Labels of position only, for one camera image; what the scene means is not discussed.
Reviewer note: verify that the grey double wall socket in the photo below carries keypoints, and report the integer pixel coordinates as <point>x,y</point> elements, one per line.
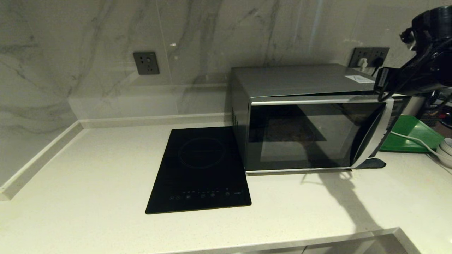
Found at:
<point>367,53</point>

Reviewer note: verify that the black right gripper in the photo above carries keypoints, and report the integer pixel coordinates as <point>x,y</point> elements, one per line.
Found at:
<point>427,76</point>

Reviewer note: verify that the dark cloth pad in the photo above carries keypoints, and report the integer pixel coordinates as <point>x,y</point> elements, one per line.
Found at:
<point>374,163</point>

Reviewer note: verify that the green cutting board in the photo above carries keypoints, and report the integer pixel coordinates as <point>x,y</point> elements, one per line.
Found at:
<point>411,132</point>

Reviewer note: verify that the white sticker label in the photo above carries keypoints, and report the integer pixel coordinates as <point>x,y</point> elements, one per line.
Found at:
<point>359,79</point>

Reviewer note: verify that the silver microwave oven body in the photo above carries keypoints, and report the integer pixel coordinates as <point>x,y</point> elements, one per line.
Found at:
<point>300,79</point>

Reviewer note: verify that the black induction cooktop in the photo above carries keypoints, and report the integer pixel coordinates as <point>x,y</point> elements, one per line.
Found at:
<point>197,169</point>

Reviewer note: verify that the white power plug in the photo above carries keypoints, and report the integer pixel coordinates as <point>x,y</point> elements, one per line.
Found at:
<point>362,64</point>

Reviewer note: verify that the white ceramic bowl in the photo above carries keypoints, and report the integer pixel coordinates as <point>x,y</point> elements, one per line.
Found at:
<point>443,158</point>
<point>447,143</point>

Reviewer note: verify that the black mesh basket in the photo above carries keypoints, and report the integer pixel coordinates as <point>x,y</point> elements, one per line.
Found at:
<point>430,118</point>

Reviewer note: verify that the grey single wall socket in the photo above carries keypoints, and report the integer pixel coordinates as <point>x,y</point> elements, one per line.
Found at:
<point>146,63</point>

